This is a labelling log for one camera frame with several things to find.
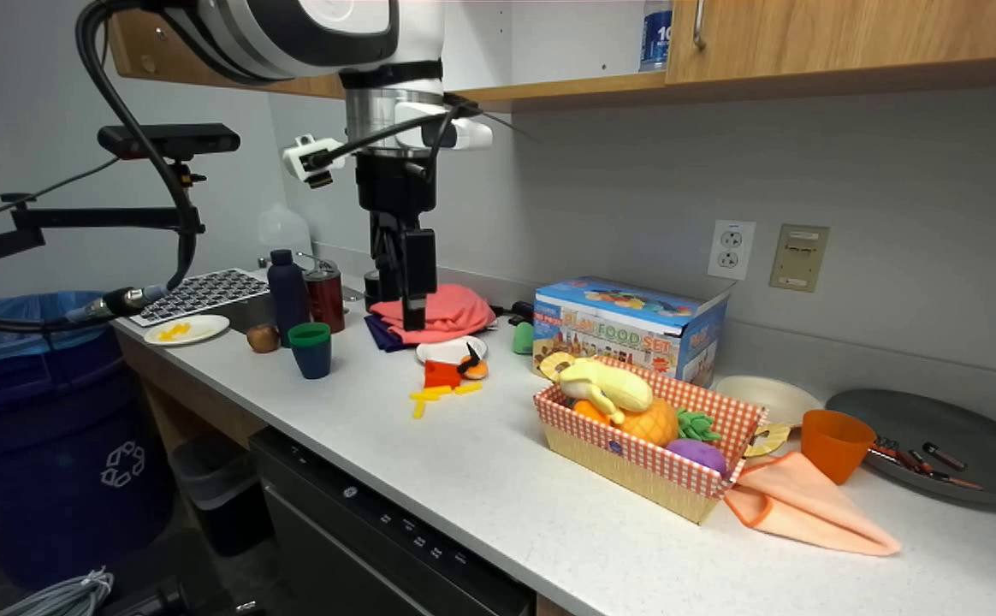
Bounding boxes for small dark waste bin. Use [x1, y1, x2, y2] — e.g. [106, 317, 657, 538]
[172, 436, 271, 559]

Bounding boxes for wooden lower cabinet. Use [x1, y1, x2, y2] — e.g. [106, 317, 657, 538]
[116, 334, 263, 452]

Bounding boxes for black camera on boom stand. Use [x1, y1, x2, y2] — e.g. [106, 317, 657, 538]
[0, 122, 240, 269]

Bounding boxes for clear plastic jug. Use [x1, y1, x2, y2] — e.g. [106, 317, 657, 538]
[255, 201, 313, 268]

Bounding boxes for red toy fries holder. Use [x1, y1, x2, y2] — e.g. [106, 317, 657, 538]
[425, 362, 464, 390]

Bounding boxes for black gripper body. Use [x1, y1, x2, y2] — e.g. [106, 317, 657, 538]
[354, 153, 435, 301]

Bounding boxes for dark purple cloth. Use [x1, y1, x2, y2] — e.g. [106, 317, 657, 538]
[362, 315, 407, 354]

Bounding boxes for dark blue water bottle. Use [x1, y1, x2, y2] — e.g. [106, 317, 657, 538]
[268, 251, 306, 332]

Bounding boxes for green toy vegetable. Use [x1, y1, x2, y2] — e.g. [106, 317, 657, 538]
[677, 412, 717, 446]

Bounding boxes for dark red tumbler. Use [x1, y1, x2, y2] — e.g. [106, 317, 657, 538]
[305, 265, 345, 332]

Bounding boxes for yellow toy ring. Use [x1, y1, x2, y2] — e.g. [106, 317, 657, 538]
[742, 424, 796, 467]

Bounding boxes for white plate with yellow food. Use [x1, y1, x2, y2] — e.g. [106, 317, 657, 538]
[142, 315, 230, 348]

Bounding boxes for beige bowl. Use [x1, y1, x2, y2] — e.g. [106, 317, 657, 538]
[710, 372, 826, 429]

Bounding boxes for beige wall plate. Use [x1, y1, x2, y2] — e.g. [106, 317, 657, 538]
[770, 223, 829, 294]

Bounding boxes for orange toy fruit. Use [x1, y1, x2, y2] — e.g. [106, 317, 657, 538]
[621, 400, 677, 446]

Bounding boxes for checkered dish rack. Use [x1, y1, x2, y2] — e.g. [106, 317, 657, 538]
[134, 268, 268, 330]

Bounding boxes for green toy food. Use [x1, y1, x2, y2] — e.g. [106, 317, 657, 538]
[511, 323, 533, 355]

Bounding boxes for grey cloth on floor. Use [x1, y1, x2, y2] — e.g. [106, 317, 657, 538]
[0, 568, 116, 616]

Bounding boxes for brown round toy food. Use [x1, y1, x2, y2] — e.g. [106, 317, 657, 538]
[246, 326, 279, 354]

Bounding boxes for blue toy food box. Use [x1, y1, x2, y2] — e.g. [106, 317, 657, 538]
[533, 278, 724, 386]

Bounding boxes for yellow toy fries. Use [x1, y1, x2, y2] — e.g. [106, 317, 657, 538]
[410, 384, 483, 421]

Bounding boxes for pink folded cloth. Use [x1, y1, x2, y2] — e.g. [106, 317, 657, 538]
[370, 284, 496, 346]

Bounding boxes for orange plastic cup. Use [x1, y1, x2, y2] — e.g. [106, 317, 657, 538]
[802, 412, 877, 481]

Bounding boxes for dark grey round tray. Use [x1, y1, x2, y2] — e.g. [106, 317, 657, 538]
[829, 390, 996, 511]

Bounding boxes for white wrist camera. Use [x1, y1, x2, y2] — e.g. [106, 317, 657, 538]
[279, 134, 338, 187]

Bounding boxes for white wall outlet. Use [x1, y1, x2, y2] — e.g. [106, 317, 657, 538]
[707, 218, 755, 281]

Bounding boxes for salmon cloth napkin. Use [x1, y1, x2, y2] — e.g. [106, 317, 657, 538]
[724, 452, 899, 559]

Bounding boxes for blue recycling bin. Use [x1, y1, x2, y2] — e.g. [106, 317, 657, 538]
[0, 326, 175, 586]

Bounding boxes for green and blue cup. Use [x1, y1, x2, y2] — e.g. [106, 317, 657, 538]
[284, 323, 332, 379]

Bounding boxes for black dishwasher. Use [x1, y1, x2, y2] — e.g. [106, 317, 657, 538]
[248, 429, 533, 616]

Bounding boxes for blue and white bottle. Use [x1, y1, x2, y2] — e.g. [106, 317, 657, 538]
[640, 0, 675, 72]

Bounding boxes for red checkered cardboard basket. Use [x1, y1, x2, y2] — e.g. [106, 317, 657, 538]
[533, 372, 764, 524]

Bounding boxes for yellow plush banana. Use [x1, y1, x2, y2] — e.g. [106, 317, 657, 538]
[536, 354, 653, 424]

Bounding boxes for purple toy eggplant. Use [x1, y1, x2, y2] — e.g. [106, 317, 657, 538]
[668, 439, 727, 475]

